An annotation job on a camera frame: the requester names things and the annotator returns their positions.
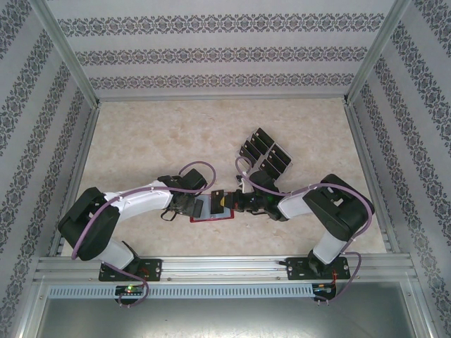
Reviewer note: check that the black credit card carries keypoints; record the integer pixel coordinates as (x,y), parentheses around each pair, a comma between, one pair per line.
(276,162)
(282,155)
(250,149)
(215,204)
(269,167)
(245,152)
(256,145)
(264,136)

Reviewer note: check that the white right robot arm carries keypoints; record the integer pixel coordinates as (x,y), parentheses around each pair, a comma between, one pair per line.
(292,207)

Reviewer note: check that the aluminium side rail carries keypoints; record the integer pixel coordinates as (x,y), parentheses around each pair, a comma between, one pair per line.
(363,158)
(82,158)

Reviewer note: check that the clear acrylic card stand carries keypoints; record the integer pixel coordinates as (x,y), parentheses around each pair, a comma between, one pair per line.
(286,168)

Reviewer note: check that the aluminium frame post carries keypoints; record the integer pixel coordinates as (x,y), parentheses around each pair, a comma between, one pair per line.
(68,53)
(374,53)

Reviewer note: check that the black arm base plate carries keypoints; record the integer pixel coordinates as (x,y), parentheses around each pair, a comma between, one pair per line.
(151,269)
(296,269)

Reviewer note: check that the metal sheet tray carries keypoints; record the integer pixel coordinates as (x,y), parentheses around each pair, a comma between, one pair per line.
(225,320)

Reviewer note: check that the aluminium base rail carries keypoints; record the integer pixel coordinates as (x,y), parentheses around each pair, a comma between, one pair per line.
(225,271)

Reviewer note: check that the small circuit board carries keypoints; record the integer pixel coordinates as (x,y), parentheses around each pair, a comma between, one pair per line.
(130,290)
(324,289)

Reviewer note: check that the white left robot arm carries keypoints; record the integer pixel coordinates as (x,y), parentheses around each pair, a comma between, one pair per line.
(141,202)

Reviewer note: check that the red card holder wallet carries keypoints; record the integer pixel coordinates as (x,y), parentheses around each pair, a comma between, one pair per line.
(211,218)

